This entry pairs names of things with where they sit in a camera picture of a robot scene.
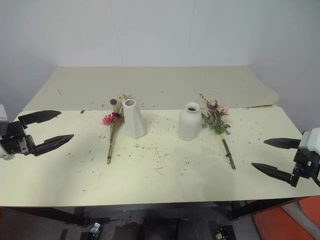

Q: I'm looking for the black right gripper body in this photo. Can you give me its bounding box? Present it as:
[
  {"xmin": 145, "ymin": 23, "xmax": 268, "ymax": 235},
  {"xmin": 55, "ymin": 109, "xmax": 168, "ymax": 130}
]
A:
[{"xmin": 292, "ymin": 147, "xmax": 320, "ymax": 181}]

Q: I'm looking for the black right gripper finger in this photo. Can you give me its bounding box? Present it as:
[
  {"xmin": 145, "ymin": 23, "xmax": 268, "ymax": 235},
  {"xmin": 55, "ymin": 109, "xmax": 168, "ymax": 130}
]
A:
[
  {"xmin": 250, "ymin": 162, "xmax": 299, "ymax": 188},
  {"xmin": 263, "ymin": 138, "xmax": 301, "ymax": 151}
]

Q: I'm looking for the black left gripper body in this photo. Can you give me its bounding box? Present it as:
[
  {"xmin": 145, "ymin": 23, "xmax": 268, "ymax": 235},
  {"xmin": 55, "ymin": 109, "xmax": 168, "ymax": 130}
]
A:
[{"xmin": 0, "ymin": 120, "xmax": 36, "ymax": 157}]

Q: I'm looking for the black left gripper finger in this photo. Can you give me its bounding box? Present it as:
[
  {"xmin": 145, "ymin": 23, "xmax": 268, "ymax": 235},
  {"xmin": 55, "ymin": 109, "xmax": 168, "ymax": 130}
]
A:
[
  {"xmin": 32, "ymin": 134, "xmax": 75, "ymax": 158},
  {"xmin": 18, "ymin": 109, "xmax": 62, "ymax": 130}
]

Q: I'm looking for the white faceted ceramic vase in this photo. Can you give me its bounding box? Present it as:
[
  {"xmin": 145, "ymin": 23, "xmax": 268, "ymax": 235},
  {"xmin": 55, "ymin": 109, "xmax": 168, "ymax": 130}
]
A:
[{"xmin": 121, "ymin": 98, "xmax": 147, "ymax": 139}]

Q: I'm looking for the white rounded bottle vase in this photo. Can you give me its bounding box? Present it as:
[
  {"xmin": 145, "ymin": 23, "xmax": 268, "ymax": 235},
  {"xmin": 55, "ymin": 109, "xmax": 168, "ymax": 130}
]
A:
[{"xmin": 177, "ymin": 101, "xmax": 202, "ymax": 142}]

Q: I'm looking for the black metal table leg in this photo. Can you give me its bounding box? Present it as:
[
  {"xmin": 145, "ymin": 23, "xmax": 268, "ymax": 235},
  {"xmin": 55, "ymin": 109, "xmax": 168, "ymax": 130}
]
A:
[{"xmin": 230, "ymin": 196, "xmax": 310, "ymax": 221}]

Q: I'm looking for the orange floor object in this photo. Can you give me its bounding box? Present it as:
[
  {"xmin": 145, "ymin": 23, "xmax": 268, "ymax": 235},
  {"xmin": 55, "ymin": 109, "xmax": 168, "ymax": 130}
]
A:
[{"xmin": 251, "ymin": 196, "xmax": 320, "ymax": 240}]

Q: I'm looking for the magenta daisy dried flower bunch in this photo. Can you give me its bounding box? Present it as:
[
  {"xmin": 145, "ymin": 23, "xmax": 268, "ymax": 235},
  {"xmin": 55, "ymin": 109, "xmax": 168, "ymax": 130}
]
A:
[{"xmin": 101, "ymin": 93, "xmax": 134, "ymax": 166}]

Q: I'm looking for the pale pink rose bouquet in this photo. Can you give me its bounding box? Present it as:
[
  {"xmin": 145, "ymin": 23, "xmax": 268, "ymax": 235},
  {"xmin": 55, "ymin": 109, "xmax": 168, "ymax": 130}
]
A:
[{"xmin": 198, "ymin": 92, "xmax": 237, "ymax": 171}]

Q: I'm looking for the black and white caster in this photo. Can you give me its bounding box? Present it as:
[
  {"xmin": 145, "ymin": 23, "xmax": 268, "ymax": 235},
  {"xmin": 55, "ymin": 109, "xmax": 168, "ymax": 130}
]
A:
[{"xmin": 213, "ymin": 224, "xmax": 234, "ymax": 240}]

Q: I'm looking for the cream paper table cover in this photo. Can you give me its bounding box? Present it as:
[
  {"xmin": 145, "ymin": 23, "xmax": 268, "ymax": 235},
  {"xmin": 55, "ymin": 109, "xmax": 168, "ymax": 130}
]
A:
[
  {"xmin": 20, "ymin": 65, "xmax": 280, "ymax": 113},
  {"xmin": 0, "ymin": 106, "xmax": 320, "ymax": 209}
]

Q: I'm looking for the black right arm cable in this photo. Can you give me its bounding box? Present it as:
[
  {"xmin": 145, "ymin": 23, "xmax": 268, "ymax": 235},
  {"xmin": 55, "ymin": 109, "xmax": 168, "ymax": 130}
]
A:
[{"xmin": 309, "ymin": 173, "xmax": 320, "ymax": 189}]

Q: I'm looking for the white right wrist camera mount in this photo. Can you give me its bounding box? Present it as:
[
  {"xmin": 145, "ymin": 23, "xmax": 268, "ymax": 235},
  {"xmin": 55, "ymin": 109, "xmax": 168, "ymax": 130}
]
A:
[{"xmin": 298, "ymin": 127, "xmax": 320, "ymax": 154}]

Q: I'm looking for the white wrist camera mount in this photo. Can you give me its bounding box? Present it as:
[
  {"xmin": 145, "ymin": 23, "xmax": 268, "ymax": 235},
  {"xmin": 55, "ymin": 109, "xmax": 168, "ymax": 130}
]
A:
[
  {"xmin": 0, "ymin": 103, "xmax": 16, "ymax": 161},
  {"xmin": 298, "ymin": 127, "xmax": 320, "ymax": 154}
]

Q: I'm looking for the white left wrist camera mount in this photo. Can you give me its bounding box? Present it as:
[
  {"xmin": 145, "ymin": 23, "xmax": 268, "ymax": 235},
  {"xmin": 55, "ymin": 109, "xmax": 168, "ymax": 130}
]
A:
[{"xmin": 0, "ymin": 103, "xmax": 16, "ymax": 161}]

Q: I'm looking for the silver metal bracket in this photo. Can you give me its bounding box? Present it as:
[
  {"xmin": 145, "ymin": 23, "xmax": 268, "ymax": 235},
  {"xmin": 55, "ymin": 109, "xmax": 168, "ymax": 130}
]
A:
[{"xmin": 89, "ymin": 220, "xmax": 102, "ymax": 236}]

